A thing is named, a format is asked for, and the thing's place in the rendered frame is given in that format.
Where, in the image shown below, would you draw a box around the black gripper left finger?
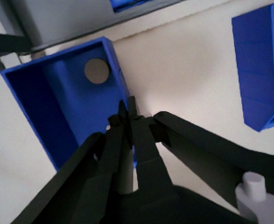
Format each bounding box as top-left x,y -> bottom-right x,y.
10,99 -> 134,224

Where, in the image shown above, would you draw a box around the grey metal shelf rack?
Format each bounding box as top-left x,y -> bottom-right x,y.
0,0 -> 186,71

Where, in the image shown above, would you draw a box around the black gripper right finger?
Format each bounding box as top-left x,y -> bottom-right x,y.
129,95 -> 274,224

